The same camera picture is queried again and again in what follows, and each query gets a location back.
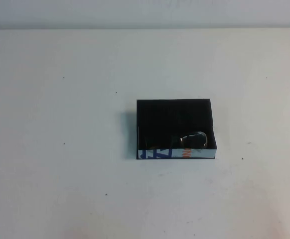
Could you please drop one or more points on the black framed glasses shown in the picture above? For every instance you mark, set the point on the black framed glasses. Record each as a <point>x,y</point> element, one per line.
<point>194,139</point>

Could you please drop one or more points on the black printed glasses case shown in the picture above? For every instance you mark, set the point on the black printed glasses case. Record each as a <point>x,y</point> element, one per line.
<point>160,117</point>

